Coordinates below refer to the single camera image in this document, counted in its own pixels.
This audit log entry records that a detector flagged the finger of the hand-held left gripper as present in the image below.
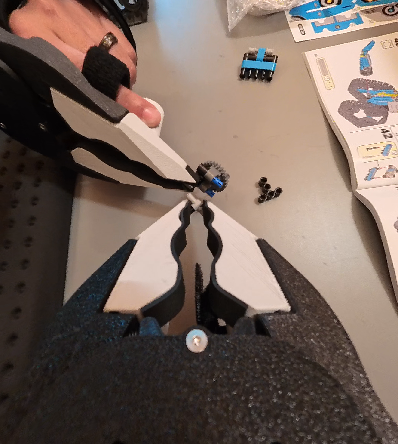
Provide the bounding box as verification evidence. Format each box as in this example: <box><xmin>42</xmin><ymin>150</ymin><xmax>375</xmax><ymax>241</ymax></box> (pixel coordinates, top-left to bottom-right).
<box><xmin>50</xmin><ymin>88</ymin><xmax>198</xmax><ymax>185</ymax></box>
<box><xmin>70</xmin><ymin>145</ymin><xmax>193</xmax><ymax>193</ymax></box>

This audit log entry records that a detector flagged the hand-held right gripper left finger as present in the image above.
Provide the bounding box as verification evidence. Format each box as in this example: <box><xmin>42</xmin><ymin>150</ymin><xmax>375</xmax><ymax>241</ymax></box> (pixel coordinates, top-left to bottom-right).
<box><xmin>104</xmin><ymin>200</ymin><xmax>190</xmax><ymax>314</ymax></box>

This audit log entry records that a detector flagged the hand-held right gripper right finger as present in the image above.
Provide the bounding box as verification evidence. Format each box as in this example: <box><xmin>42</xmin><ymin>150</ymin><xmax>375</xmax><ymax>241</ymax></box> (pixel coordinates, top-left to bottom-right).
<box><xmin>202</xmin><ymin>199</ymin><xmax>291</xmax><ymax>315</ymax></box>

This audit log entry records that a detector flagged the grey gear assembly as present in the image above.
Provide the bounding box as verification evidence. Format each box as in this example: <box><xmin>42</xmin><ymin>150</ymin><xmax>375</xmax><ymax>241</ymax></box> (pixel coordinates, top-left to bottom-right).
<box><xmin>196</xmin><ymin>160</ymin><xmax>230</xmax><ymax>195</ymax></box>

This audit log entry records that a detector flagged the grey desk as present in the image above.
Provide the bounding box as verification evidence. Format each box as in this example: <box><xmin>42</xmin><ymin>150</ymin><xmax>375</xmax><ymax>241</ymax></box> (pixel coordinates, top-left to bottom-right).
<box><xmin>64</xmin><ymin>0</ymin><xmax>398</xmax><ymax>444</ymax></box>

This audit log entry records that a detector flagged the person's left hand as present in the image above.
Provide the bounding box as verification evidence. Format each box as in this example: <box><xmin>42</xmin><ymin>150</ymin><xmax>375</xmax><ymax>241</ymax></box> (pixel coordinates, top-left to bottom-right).
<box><xmin>8</xmin><ymin>0</ymin><xmax>162</xmax><ymax>128</ymax></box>

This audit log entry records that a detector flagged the black connector cluster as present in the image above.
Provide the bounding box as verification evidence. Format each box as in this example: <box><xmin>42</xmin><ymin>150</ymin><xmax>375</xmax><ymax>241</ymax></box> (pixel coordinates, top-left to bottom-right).
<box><xmin>255</xmin><ymin>177</ymin><xmax>283</xmax><ymax>203</ymax></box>

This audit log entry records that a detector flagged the black blue toy model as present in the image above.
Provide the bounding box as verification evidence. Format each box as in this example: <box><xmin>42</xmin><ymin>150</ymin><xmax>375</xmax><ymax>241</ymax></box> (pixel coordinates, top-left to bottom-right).
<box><xmin>114</xmin><ymin>0</ymin><xmax>150</xmax><ymax>27</ymax></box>

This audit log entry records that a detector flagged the blue black beam assembly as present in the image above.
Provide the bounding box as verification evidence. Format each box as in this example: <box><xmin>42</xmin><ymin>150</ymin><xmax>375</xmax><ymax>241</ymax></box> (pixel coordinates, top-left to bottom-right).
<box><xmin>239</xmin><ymin>47</ymin><xmax>277</xmax><ymax>82</ymax></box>

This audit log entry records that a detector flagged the large clear plastic bag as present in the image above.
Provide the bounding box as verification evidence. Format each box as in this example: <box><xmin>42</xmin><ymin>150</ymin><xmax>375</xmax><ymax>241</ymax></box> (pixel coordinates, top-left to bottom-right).
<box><xmin>226</xmin><ymin>0</ymin><xmax>290</xmax><ymax>32</ymax></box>

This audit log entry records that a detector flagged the instruction booklet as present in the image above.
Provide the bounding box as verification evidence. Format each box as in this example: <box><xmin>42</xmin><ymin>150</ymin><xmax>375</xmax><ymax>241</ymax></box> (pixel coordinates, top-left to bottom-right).
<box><xmin>302</xmin><ymin>36</ymin><xmax>398</xmax><ymax>368</ymax></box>

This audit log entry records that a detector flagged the blue sticker sheet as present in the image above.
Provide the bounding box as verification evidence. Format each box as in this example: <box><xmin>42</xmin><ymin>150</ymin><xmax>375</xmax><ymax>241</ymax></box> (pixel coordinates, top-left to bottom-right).
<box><xmin>284</xmin><ymin>0</ymin><xmax>398</xmax><ymax>43</ymax></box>

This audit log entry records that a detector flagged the dark finger ring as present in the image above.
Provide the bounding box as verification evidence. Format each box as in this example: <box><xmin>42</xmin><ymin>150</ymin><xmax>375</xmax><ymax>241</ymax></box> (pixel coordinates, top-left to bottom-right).
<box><xmin>98</xmin><ymin>32</ymin><xmax>119</xmax><ymax>50</ymax></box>

